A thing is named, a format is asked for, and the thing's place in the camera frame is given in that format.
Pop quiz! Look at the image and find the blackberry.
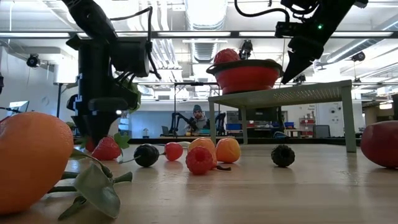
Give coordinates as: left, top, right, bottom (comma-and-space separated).
271, 144, 296, 168

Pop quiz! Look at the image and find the red cherry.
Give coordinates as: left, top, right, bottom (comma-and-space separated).
161, 141, 184, 162

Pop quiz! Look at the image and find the green perforated metal shelf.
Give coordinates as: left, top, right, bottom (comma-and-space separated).
207, 80, 357, 153

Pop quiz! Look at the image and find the orange apricot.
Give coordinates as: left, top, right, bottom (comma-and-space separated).
215, 138, 242, 164
187, 137, 233, 172

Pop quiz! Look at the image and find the black aluminium table frame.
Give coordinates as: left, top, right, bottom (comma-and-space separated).
127, 136, 361, 147

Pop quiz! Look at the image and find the red strawberry with leaves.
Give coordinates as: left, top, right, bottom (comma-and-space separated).
91, 133, 131, 161
84, 138, 96, 153

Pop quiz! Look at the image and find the person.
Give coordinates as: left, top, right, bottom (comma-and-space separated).
185, 104, 209, 134

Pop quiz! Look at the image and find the black overhead camera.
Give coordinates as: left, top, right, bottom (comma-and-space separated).
238, 39, 253, 60

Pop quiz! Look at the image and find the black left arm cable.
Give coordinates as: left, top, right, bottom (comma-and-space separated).
109, 5, 163, 81

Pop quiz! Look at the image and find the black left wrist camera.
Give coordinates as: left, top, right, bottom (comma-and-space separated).
109, 36, 150, 78

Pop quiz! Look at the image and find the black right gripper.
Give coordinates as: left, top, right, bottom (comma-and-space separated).
280, 0, 357, 85

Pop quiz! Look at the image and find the large bright red fruit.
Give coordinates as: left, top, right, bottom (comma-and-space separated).
213, 48, 241, 65

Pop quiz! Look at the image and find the orange tangerine with green leaves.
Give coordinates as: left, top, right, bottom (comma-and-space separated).
0, 111, 134, 221

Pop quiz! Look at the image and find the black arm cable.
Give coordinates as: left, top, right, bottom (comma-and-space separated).
233, 0, 321, 23
109, 5, 163, 81

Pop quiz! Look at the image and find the red colander with grey rim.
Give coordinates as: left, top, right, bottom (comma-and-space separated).
206, 58, 284, 95

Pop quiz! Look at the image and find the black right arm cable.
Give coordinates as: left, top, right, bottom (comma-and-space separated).
233, 0, 321, 23

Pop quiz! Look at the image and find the dark red round fruit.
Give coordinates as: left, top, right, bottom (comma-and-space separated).
359, 120, 398, 170

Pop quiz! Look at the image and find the red raspberry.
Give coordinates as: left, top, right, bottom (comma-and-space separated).
185, 146, 215, 175

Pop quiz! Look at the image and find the silver ventilation duct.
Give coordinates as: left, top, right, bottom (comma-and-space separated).
185, 0, 228, 63

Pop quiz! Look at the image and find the black beam with light strips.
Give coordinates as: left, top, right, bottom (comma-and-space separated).
0, 30, 398, 40

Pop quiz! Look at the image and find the green plant in white pot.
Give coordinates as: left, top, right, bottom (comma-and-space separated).
114, 72, 142, 131

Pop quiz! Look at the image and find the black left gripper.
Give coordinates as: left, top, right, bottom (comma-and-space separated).
66, 33, 129, 147

